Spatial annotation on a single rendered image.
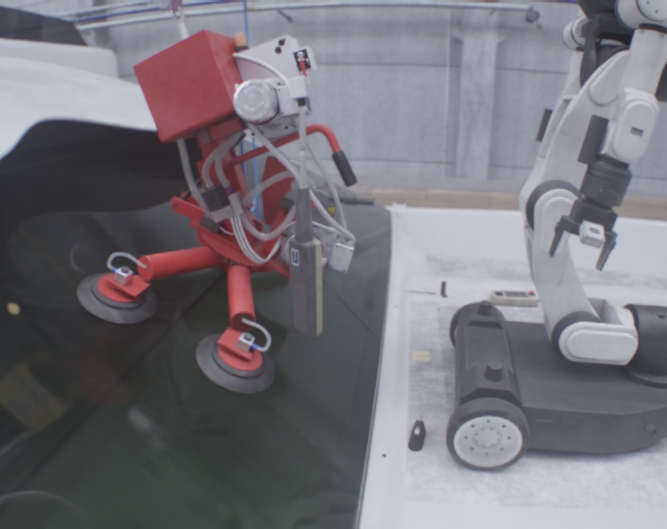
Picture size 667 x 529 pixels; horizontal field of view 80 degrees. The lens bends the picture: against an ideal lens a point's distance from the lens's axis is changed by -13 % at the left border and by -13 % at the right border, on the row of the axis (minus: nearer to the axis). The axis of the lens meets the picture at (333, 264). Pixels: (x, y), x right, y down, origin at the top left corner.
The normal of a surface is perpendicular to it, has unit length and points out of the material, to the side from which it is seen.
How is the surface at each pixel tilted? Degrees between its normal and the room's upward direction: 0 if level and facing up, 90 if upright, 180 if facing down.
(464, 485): 0
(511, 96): 90
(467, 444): 90
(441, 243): 90
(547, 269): 115
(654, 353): 90
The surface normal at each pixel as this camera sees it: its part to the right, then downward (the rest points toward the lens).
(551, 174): -0.23, 0.35
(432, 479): 0.00, -0.93
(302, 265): -0.70, 0.26
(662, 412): 0.11, 0.36
